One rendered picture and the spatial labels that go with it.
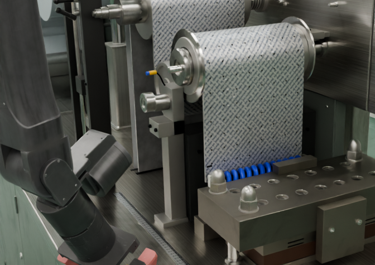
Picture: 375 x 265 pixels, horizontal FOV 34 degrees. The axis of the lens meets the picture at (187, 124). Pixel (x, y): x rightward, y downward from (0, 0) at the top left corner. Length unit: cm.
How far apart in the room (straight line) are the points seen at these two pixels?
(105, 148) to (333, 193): 55
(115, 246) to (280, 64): 61
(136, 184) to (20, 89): 92
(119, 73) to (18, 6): 128
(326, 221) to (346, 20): 43
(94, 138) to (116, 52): 115
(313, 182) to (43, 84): 69
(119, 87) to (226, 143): 75
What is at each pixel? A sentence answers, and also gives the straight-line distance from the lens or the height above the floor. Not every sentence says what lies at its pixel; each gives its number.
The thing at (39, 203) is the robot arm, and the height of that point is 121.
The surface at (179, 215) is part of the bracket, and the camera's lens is 136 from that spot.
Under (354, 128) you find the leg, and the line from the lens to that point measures 163.
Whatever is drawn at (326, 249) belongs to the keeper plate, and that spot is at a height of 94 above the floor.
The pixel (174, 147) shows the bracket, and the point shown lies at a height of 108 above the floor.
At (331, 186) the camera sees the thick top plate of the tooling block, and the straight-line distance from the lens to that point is 123.
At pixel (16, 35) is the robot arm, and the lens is 67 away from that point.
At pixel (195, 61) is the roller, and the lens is 119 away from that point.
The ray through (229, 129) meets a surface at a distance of 124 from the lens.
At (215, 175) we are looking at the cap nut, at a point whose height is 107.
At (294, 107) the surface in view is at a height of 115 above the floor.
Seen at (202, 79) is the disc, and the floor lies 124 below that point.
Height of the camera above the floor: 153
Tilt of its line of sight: 18 degrees down
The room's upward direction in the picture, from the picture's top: 2 degrees counter-clockwise
